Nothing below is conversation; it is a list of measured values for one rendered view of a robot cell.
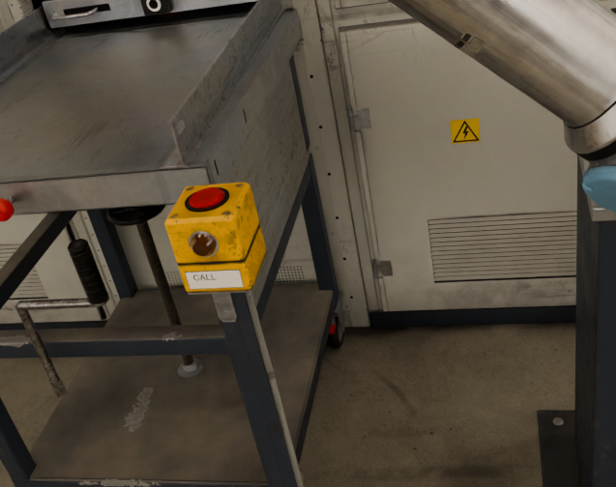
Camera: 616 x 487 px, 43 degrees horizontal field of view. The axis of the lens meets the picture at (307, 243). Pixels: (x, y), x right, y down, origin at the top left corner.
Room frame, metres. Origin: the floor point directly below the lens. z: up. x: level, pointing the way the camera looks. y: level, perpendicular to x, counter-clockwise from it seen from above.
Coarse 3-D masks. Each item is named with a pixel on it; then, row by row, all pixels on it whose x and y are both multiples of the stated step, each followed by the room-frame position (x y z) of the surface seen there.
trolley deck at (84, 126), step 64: (64, 64) 1.57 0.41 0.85; (128, 64) 1.49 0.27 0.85; (192, 64) 1.41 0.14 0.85; (256, 64) 1.33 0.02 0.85; (0, 128) 1.28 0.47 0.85; (64, 128) 1.22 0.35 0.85; (128, 128) 1.16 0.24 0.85; (0, 192) 1.05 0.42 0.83; (64, 192) 1.03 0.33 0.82; (128, 192) 1.00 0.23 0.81
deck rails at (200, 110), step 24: (264, 0) 1.51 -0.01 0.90; (24, 24) 1.73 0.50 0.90; (240, 24) 1.35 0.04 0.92; (264, 24) 1.48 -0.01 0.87; (0, 48) 1.62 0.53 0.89; (24, 48) 1.70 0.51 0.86; (240, 48) 1.31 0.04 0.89; (0, 72) 1.59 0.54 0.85; (216, 72) 1.17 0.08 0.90; (240, 72) 1.28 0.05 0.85; (192, 96) 1.06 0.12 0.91; (216, 96) 1.15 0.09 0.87; (192, 120) 1.04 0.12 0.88; (216, 120) 1.11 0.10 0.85; (192, 144) 1.02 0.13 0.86; (168, 168) 0.98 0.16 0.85
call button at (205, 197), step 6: (198, 192) 0.77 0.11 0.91; (204, 192) 0.77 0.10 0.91; (210, 192) 0.77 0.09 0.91; (216, 192) 0.76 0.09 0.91; (222, 192) 0.76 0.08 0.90; (192, 198) 0.76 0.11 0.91; (198, 198) 0.76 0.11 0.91; (204, 198) 0.75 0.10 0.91; (210, 198) 0.75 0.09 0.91; (216, 198) 0.75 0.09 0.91; (222, 198) 0.75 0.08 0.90; (192, 204) 0.75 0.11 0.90; (198, 204) 0.75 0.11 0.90; (204, 204) 0.74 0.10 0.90; (210, 204) 0.74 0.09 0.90
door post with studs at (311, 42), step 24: (288, 0) 1.62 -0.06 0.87; (312, 0) 1.61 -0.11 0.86; (312, 24) 1.61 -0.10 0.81; (312, 48) 1.61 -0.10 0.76; (312, 72) 1.61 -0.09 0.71; (336, 144) 1.61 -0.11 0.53; (336, 168) 1.61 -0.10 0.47; (336, 192) 1.61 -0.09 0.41; (336, 216) 1.62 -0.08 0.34; (360, 288) 1.61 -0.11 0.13; (360, 312) 1.61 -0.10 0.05
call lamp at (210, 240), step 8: (200, 232) 0.72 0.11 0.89; (208, 232) 0.72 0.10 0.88; (192, 240) 0.72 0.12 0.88; (200, 240) 0.71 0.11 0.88; (208, 240) 0.71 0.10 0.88; (216, 240) 0.72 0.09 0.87; (192, 248) 0.71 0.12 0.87; (200, 248) 0.71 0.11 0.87; (208, 248) 0.71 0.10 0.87; (216, 248) 0.72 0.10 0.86; (208, 256) 0.72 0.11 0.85
